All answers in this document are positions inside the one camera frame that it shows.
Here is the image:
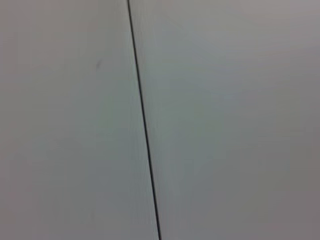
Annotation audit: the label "black wall panel seam strip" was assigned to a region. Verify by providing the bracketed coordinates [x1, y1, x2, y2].
[126, 0, 162, 240]

